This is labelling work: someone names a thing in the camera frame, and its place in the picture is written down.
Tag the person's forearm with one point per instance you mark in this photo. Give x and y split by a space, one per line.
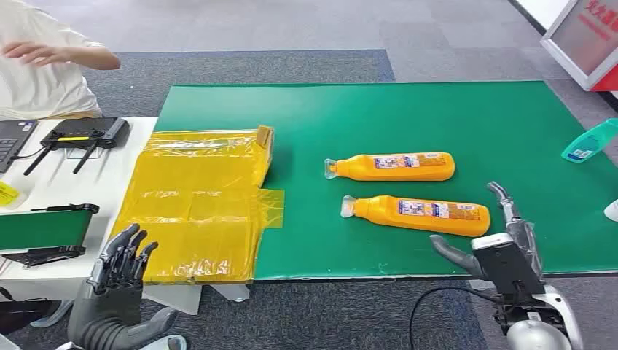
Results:
94 58

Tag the red and white sign stand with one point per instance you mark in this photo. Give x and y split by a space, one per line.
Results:
584 38

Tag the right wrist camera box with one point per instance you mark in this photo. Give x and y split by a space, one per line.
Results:
507 265

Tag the yellow label in clear bag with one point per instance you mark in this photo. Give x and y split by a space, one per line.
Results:
7 193

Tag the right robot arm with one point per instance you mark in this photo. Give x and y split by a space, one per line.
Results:
536 338

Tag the yellow film wrapped box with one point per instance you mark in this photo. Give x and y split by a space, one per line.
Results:
198 193

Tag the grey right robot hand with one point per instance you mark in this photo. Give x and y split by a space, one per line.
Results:
528 236

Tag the small green belt conveyor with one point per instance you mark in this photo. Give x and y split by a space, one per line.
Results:
43 229

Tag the white round object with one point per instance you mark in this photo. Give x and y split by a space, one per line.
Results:
613 211

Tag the black bag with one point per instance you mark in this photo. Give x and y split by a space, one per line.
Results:
24 311

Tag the white table foot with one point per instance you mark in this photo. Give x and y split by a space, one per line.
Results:
475 284

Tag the person's hand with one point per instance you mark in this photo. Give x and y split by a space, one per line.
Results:
36 53

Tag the white table leg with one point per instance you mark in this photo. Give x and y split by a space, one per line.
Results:
231 291
174 297

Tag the pale curved frame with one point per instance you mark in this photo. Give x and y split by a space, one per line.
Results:
63 311

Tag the orange plastic bottle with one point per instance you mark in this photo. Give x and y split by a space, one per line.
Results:
400 169
425 217

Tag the person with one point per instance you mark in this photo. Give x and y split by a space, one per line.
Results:
34 92

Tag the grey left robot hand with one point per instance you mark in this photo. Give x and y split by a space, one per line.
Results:
108 302

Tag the black laptop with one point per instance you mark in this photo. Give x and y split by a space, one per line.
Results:
12 140

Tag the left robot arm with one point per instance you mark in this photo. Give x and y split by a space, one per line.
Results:
96 339

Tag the black router with antennas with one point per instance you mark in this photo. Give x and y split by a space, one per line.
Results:
84 131

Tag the green table mat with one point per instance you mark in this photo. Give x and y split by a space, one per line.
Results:
386 121

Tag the teal plastic bottle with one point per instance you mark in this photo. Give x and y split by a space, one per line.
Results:
586 145

